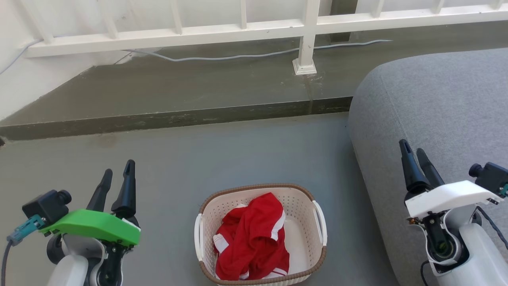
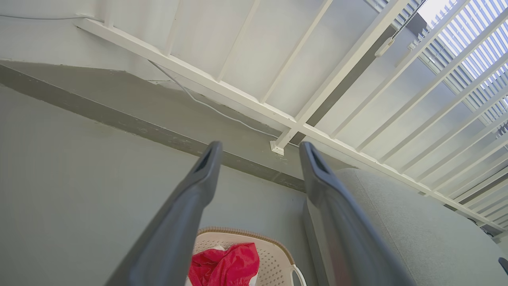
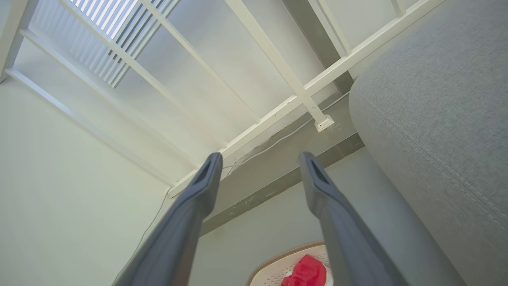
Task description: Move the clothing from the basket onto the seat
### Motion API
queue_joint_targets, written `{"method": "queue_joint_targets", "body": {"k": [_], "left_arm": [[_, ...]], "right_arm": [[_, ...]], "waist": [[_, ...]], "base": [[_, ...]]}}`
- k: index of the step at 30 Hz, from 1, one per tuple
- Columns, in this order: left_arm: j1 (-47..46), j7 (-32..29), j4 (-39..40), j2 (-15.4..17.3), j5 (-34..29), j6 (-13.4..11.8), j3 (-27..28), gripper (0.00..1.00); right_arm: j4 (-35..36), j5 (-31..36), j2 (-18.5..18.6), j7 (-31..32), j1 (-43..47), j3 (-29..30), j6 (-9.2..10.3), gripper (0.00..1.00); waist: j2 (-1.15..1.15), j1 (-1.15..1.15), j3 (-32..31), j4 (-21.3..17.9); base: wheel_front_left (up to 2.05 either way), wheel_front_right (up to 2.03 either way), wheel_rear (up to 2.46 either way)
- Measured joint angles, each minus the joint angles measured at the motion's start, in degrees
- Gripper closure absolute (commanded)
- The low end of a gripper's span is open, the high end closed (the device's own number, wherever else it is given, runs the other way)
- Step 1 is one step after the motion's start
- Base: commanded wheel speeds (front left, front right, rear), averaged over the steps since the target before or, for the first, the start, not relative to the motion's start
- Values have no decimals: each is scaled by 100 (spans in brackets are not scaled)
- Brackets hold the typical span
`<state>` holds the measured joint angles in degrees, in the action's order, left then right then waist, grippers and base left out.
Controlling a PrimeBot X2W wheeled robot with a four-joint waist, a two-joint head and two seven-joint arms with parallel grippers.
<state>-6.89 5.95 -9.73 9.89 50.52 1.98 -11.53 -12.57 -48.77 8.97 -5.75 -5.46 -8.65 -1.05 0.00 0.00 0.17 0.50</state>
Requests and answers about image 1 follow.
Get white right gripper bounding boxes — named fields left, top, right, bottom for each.
left=399, top=139, right=504, bottom=219

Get grey floor cable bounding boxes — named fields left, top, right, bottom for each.
left=0, top=38, right=393, bottom=76

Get grey fabric sofa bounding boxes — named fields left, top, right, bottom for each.
left=348, top=48, right=508, bottom=286

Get cream plastic laundry basket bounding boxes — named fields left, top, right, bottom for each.
left=194, top=183, right=328, bottom=286

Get black cable with teal plug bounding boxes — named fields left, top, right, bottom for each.
left=1, top=214, right=46, bottom=286
left=475, top=184, right=508, bottom=251

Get white railing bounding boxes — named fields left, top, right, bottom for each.
left=15, top=0, right=508, bottom=76

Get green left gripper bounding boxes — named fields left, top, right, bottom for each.
left=40, top=160, right=141, bottom=247

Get red garment with white stripe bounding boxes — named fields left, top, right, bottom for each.
left=222, top=192, right=291, bottom=279

